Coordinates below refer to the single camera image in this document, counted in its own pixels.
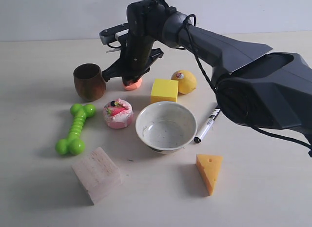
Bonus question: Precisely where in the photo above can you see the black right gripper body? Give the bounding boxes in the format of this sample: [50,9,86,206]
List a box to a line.
[102,32,164,82]

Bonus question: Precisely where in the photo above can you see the small orange peach toy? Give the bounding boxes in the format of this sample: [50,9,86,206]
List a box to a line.
[123,78,143,91]

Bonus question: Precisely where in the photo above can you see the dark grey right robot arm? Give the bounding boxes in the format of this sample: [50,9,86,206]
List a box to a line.
[99,0,312,135]

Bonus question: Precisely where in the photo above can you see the pink strawberry cake toy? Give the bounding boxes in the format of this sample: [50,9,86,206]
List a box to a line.
[103,99,134,129]

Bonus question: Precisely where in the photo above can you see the yellow foam cube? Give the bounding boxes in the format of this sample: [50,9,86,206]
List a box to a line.
[151,79,178,103]

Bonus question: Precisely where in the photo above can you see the brown wooden cup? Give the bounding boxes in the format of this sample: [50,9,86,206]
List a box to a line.
[73,63,106,102]

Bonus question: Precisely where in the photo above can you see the yellow lemon with sticker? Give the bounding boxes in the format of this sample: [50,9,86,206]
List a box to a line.
[171,70,197,94]

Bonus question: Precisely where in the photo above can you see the white speckled ceramic bowl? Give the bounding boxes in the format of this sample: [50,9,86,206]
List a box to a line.
[135,101,197,154]

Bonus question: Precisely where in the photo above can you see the green plastic bone toy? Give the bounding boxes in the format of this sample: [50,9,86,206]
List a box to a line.
[55,103,96,155]

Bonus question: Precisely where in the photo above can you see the black and white marker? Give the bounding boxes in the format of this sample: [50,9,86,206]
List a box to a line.
[194,105,221,144]

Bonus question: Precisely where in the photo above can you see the light wooden block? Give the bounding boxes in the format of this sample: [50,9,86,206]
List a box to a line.
[72,147,122,205]

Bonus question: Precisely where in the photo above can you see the yellow cheese wedge toy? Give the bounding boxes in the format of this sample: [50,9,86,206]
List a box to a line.
[195,154,223,196]

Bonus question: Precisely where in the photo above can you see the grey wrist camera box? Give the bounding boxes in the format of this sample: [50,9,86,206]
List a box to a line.
[99,23,129,45]

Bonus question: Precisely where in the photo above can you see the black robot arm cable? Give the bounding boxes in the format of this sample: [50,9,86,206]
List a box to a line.
[143,0,312,158]

